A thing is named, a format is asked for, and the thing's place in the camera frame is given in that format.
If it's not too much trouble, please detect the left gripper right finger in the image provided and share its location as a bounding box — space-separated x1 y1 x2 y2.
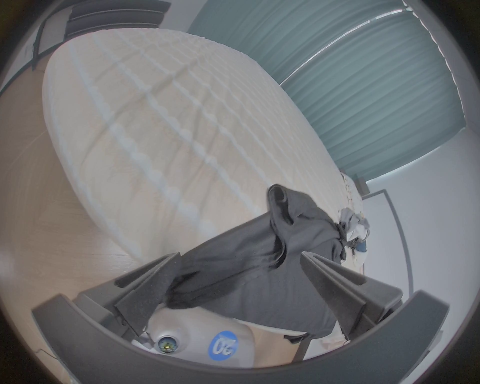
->
299 251 405 341

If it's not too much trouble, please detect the pile of clothes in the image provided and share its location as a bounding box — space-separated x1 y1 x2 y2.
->
337 208 371 264

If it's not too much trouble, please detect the black chest of drawers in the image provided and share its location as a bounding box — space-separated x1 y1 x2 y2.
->
64 0 172 38

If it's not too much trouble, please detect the blue-green curtain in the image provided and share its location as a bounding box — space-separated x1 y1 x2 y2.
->
187 0 408 85
279 7 468 181

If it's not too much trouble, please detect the bed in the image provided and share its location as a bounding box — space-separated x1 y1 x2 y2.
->
41 30 415 362

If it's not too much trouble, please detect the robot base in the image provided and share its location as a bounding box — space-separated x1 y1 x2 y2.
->
131 305 260 370

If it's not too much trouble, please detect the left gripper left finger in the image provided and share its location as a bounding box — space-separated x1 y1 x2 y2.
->
77 252 183 342

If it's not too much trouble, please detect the black T-shirt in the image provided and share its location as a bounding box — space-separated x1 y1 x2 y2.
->
165 184 347 346

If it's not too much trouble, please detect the white printed pillow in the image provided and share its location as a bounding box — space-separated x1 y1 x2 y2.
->
339 170 364 214

